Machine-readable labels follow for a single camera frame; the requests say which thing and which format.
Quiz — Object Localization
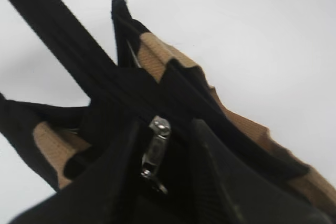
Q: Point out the silver metal zipper pull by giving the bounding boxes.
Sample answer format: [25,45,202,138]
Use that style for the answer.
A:
[141,115,171,195]

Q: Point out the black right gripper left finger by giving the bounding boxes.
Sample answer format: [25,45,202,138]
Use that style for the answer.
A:
[5,122,139,223]

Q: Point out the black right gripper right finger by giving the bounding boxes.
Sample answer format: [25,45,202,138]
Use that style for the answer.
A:
[190,120,332,223]

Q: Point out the black tote bag tan handles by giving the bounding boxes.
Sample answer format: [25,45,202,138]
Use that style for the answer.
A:
[10,0,335,215]

